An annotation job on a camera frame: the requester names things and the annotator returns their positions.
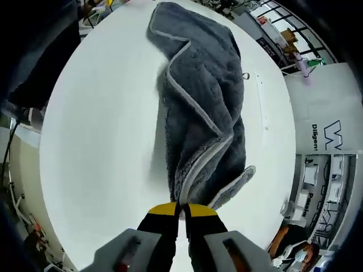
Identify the grey towel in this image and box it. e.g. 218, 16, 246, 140
146, 1, 256, 212

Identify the purple rolled mat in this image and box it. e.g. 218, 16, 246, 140
294, 52, 313, 87

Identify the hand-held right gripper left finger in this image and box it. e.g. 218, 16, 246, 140
85, 202, 181, 272

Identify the white plastic tub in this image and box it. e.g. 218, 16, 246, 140
266, 25, 284, 43

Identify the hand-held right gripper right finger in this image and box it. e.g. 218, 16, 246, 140
181, 203, 280, 272

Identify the white storage bin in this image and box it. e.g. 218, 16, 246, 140
330, 157, 345, 179
328, 182, 345, 203
303, 164, 320, 185

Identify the metal storage shelf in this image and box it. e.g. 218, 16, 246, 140
296, 154, 361, 244

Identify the small grey stand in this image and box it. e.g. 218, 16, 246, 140
280, 199, 296, 218

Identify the black counter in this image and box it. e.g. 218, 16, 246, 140
256, 38, 280, 62

